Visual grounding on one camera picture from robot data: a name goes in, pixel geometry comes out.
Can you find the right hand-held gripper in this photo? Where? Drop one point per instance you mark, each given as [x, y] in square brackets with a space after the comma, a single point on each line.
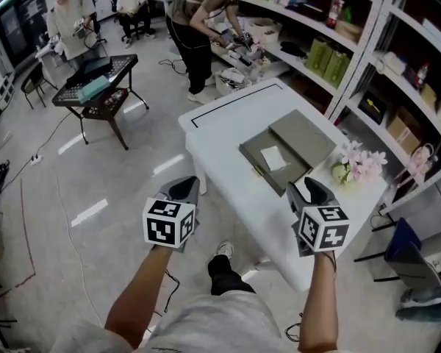
[321, 230]

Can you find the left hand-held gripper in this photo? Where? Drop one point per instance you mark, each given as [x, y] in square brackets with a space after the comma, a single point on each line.
[160, 230]

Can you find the grey-green container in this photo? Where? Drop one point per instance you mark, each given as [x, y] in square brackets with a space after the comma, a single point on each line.
[279, 175]

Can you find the person's right forearm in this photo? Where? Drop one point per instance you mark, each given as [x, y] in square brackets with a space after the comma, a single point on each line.
[319, 300]

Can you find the person's left forearm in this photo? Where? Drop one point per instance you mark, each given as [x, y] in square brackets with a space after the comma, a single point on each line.
[139, 292]

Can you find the grey-green container lid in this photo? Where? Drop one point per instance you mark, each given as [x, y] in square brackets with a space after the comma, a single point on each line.
[305, 134]

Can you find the pink flower bouquet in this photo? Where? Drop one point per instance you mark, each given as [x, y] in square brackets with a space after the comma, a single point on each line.
[360, 162]

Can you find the person's white shoe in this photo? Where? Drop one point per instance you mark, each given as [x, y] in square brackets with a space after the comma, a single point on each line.
[225, 249]

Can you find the person's black trouser leg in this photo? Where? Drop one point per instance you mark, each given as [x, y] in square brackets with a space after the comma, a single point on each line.
[226, 274]

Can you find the black box yellow mark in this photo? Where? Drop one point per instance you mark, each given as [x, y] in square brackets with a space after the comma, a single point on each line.
[372, 107]

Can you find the blue folding chair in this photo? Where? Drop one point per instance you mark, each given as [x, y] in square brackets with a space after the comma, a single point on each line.
[408, 250]

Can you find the brown cardboard box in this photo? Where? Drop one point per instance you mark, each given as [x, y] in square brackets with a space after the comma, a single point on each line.
[404, 129]

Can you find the white storage basket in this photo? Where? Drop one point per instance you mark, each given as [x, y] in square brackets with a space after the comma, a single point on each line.
[232, 81]

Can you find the pink gift bag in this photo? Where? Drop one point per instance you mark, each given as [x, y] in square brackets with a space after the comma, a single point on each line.
[422, 158]

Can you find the black folding table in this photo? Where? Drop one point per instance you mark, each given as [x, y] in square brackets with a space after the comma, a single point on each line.
[99, 94]

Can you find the green paper bag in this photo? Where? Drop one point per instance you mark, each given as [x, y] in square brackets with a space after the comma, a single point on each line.
[318, 57]
[337, 68]

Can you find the teal box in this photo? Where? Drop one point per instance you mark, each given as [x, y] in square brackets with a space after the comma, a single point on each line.
[92, 88]

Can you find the person's grey shirt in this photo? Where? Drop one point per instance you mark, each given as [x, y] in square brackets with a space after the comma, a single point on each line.
[213, 326]

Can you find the white power strip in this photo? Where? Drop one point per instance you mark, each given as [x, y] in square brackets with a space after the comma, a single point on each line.
[36, 159]

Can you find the black flat device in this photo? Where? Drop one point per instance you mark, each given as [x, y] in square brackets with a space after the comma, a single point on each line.
[92, 68]

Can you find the white shelf unit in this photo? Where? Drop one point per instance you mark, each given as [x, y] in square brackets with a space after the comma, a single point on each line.
[380, 50]

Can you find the small red drink bottle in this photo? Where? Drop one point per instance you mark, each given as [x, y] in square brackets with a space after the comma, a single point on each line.
[422, 75]

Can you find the black office chair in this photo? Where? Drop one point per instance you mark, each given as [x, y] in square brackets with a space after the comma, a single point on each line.
[100, 17]

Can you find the dark wall screen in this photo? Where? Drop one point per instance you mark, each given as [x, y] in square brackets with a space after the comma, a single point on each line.
[22, 20]

